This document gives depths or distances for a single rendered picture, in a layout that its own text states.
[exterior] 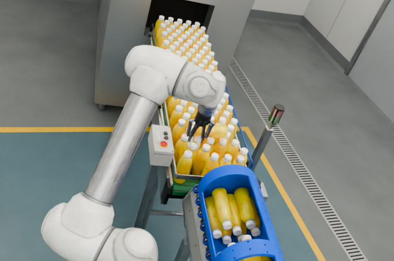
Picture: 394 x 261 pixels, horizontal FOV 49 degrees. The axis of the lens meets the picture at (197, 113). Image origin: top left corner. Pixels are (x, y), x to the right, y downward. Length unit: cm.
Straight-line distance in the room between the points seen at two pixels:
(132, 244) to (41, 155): 225
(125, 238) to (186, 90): 50
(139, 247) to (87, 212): 20
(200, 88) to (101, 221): 53
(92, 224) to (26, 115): 256
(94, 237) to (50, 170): 204
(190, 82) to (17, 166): 230
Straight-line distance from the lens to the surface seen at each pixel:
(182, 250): 244
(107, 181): 145
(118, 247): 142
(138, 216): 262
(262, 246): 175
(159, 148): 215
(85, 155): 361
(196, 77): 139
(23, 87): 424
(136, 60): 145
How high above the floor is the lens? 252
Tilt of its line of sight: 36 degrees down
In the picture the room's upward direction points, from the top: 19 degrees clockwise
